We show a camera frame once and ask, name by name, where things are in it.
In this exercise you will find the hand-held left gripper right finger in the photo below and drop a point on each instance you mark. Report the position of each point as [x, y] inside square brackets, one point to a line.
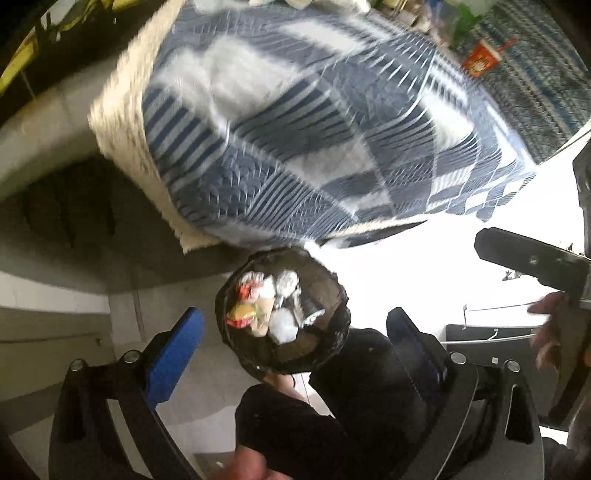
[408, 346]

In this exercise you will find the blue patterned cloth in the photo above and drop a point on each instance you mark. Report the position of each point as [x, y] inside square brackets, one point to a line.
[540, 78]

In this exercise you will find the bin with black bag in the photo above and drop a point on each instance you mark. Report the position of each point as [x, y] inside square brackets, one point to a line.
[286, 355]

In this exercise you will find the blue white checked cloth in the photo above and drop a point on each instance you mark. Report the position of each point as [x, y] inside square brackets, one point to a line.
[300, 138]

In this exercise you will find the person's right hand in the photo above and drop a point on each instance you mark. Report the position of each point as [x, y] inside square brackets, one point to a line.
[549, 337]

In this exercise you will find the red orange snack wrapper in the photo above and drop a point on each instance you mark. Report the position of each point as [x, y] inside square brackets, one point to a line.
[240, 316]

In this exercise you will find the brown paper cup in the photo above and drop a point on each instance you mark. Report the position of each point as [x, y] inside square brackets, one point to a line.
[263, 319]

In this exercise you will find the green packet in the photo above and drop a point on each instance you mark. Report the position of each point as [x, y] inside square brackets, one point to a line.
[464, 21]

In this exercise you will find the orange snack box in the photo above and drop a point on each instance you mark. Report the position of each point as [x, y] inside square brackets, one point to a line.
[485, 59]

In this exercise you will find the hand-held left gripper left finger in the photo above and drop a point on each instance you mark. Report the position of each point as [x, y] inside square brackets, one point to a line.
[178, 355]

